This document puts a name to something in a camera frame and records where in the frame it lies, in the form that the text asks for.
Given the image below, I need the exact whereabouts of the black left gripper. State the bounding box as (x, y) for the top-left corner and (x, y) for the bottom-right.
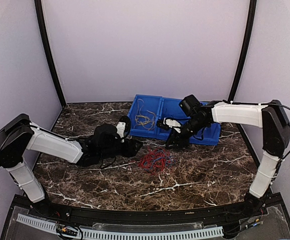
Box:
(99, 138), (143, 161)

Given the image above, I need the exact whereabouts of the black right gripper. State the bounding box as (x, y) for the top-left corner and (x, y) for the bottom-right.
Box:
(165, 116), (208, 149)

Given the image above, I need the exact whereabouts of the blue cable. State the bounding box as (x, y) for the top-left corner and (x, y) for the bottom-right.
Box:
(144, 148), (177, 175)

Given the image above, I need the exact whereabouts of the red cable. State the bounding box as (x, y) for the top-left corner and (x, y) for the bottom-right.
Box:
(137, 147), (175, 176)

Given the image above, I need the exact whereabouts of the yellow cable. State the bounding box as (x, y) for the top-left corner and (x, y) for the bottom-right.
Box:
(134, 97), (158, 131)
(136, 109), (158, 131)

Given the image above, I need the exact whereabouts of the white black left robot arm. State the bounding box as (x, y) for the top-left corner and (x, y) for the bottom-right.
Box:
(0, 113), (143, 218)

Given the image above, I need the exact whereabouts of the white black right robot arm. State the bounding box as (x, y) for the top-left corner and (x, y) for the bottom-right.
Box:
(157, 94), (290, 217)

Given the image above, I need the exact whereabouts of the blue middle plastic bin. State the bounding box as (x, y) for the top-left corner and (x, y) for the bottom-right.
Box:
(157, 97), (188, 140)

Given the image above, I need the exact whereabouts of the blue plastic bin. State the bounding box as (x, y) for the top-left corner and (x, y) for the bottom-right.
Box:
(128, 94), (163, 138)
(157, 97), (188, 140)
(188, 100), (222, 146)

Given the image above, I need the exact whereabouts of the blue left plastic bin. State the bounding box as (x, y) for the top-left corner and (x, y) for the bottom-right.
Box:
(128, 94), (163, 138)

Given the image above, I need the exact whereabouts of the blue right plastic bin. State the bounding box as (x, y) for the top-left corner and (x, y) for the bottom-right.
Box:
(188, 100), (222, 146)

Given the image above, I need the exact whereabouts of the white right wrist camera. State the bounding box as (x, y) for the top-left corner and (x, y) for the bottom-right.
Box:
(156, 118), (182, 133)

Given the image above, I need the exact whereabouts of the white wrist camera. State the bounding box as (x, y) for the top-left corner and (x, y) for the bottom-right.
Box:
(116, 115), (131, 143)
(156, 118), (182, 133)

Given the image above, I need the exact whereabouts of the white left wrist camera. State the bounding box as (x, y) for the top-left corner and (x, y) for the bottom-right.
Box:
(116, 115), (131, 143)

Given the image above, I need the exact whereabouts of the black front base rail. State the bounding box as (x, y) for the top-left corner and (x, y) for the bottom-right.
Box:
(29, 199), (280, 227)

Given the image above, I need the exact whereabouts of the white slotted cable duct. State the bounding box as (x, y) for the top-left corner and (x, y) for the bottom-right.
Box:
(16, 213), (223, 240)

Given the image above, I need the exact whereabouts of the black right frame post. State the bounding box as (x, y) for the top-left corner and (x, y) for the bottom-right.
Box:
(226, 0), (257, 108)

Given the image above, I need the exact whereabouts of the black frame post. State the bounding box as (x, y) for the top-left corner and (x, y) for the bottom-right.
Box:
(226, 0), (257, 108)
(34, 0), (67, 108)

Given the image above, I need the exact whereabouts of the black left frame post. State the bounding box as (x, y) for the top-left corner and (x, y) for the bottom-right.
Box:
(34, 0), (67, 108)

